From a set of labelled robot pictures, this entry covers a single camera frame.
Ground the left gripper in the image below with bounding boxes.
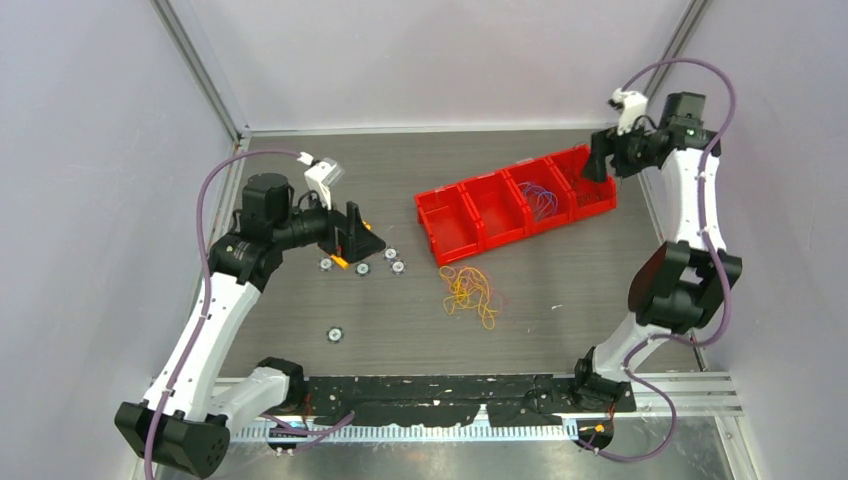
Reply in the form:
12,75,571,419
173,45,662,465
274,184,385,262

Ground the yellow cable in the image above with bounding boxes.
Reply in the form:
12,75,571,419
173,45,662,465
437,266,499,333

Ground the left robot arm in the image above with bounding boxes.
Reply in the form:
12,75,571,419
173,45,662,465
114,173,386,479

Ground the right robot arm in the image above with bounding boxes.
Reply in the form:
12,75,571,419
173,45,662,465
570,89,743,411

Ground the poker chip blue right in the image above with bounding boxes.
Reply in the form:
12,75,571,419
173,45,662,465
390,260,406,274

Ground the red compartment bin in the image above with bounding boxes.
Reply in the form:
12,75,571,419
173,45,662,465
414,145,617,266

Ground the yellow triangle frame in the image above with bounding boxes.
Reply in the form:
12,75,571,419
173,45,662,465
324,253,350,270

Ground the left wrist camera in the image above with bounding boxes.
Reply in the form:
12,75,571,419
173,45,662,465
297,152,345,210

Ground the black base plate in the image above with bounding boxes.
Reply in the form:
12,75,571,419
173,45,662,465
307,374,636,428

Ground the white slotted cable duct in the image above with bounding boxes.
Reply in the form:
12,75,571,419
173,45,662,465
231,421,581,445

